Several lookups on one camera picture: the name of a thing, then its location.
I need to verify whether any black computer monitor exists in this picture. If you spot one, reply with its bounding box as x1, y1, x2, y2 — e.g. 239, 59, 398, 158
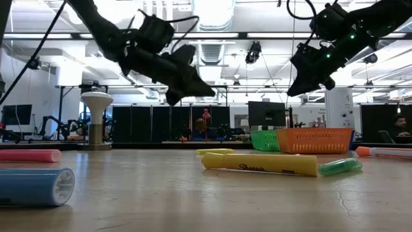
247, 101, 286, 128
1, 104, 33, 126

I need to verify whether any black partition wall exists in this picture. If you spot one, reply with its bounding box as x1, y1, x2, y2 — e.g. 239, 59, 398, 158
111, 104, 231, 144
360, 103, 412, 144

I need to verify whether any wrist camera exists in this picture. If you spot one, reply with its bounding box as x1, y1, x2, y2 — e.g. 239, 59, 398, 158
135, 9, 176, 55
309, 2, 351, 42

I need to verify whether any light blue highlighter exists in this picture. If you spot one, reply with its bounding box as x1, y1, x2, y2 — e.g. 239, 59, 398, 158
0, 167, 76, 208

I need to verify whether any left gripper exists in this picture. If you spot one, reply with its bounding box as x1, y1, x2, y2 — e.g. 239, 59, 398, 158
118, 44, 216, 106

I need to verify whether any silver ceiling duct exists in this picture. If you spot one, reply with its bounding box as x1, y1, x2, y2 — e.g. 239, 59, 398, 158
191, 0, 236, 104

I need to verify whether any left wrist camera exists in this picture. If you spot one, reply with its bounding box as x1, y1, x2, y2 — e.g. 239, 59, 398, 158
135, 9, 176, 55

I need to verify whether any black background rig frame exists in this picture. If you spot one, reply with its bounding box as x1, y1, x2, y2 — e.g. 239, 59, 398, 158
179, 84, 229, 107

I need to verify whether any green plastic basket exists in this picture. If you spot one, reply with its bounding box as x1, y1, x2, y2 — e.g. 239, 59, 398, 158
250, 130, 281, 152

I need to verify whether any pink highlighter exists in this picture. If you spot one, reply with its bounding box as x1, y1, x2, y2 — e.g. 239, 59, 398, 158
0, 148, 62, 163

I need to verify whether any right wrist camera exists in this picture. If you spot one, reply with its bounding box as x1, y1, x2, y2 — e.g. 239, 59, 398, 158
309, 2, 351, 42

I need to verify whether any white mushroom-shaped lamp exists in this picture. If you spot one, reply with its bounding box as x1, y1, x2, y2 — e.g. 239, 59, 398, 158
80, 92, 114, 151

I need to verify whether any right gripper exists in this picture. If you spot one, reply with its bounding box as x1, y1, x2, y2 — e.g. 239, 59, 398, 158
287, 30, 377, 97

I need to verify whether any slim yellow highlighter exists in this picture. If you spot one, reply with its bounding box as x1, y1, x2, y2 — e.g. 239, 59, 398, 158
196, 148, 236, 155

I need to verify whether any orange and white marker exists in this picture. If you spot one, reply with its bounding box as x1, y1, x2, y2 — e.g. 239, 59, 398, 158
355, 146, 412, 161

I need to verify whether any orange plastic basket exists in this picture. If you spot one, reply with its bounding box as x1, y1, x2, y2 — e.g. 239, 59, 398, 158
276, 128, 355, 155

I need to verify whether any green marker cap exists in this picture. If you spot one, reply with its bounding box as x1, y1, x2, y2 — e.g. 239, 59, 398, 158
318, 157, 364, 177

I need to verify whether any yellow Sharpie highlighter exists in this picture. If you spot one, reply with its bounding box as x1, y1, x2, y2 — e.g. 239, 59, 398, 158
201, 152, 319, 177

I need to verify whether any person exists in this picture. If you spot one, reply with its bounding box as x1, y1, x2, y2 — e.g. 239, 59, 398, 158
384, 114, 412, 144
192, 118, 212, 141

